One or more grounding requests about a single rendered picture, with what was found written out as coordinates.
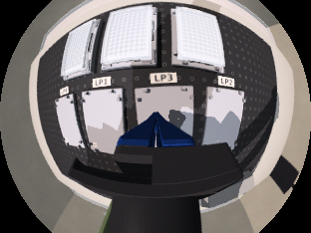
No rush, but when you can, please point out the white operator button panel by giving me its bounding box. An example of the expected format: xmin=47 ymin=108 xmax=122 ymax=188
xmin=201 ymin=154 xmax=263 ymax=208

